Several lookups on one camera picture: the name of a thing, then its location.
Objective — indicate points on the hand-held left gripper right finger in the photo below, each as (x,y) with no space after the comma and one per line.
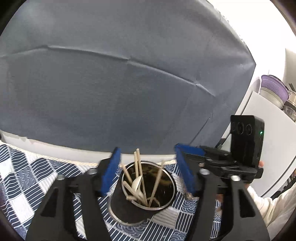
(185,169)

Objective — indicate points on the steel pot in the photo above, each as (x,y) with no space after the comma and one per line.
(291,106)

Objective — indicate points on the black utensil holder cup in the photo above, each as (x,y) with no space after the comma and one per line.
(120,201)

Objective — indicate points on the grey backdrop sheet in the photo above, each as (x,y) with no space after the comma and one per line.
(115,81)

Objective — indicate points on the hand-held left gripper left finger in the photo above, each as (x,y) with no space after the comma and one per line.
(111,171)

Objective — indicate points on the white board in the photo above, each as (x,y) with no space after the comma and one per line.
(272,143)

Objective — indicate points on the white bowl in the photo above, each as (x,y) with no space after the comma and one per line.
(269,98)

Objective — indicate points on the person's right forearm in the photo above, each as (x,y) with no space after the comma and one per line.
(277,208)

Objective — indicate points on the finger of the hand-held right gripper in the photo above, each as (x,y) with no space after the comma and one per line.
(194,150)
(215,166)

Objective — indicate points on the person's right hand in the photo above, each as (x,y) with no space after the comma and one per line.
(261,164)

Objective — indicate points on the purple colander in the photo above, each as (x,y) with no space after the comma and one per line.
(272,87)

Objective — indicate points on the white spoon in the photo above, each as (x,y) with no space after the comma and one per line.
(137,182)

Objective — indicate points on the blue white patterned tablecloth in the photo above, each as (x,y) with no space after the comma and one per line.
(30,166)

